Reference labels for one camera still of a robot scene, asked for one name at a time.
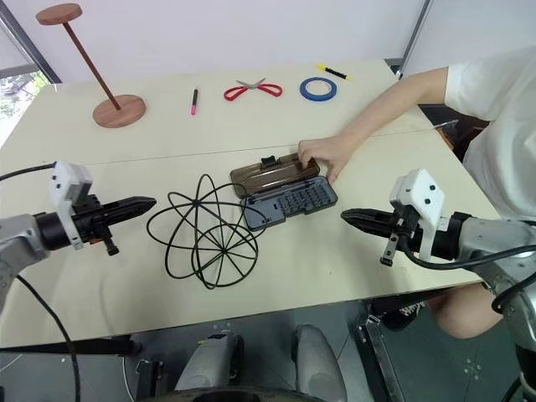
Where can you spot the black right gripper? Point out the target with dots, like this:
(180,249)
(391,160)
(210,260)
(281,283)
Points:
(402,228)

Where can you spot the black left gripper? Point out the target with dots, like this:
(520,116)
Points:
(90,222)

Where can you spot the screwdriver bit case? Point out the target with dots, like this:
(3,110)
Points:
(289,197)

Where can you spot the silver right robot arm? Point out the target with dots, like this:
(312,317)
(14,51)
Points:
(490,243)

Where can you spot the person's bare forearm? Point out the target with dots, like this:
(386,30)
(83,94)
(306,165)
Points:
(393,102)

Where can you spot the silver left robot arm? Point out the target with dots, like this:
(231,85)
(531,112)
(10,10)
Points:
(17,238)

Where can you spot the person's bare hand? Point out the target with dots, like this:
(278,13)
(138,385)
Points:
(326,151)

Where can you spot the black and white sneaker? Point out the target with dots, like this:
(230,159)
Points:
(404,314)

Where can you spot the brown wooden hat stand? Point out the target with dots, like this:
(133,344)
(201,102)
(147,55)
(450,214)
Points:
(113,104)

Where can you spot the pink and black marker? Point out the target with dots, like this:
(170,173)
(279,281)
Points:
(194,102)

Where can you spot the black chair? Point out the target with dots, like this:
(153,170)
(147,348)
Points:
(456,130)

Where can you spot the person's bare leg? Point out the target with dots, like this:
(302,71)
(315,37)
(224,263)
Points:
(465,312)

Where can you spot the blue tape roll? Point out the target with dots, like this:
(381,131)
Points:
(307,90)

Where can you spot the black bar under table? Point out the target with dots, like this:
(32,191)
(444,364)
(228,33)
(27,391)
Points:
(84,346)

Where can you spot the grey rounded robot leg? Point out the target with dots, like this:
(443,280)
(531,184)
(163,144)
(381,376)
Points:
(318,364)
(209,364)

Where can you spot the yellow and black marker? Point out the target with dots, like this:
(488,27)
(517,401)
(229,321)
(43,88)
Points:
(335,71)

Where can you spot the person in white shirt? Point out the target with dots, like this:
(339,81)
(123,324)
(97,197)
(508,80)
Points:
(502,125)

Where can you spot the silver metal pole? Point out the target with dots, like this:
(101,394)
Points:
(414,37)

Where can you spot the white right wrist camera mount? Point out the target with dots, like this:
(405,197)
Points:
(423,197)

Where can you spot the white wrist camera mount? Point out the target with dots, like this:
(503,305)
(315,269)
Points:
(423,197)
(67,180)

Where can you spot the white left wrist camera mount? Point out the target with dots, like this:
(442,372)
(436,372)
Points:
(67,180)

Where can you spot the metal table leg frame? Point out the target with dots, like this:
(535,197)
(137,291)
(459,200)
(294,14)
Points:
(377,356)

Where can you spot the dark window frame post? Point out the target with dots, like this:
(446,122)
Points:
(29,37)

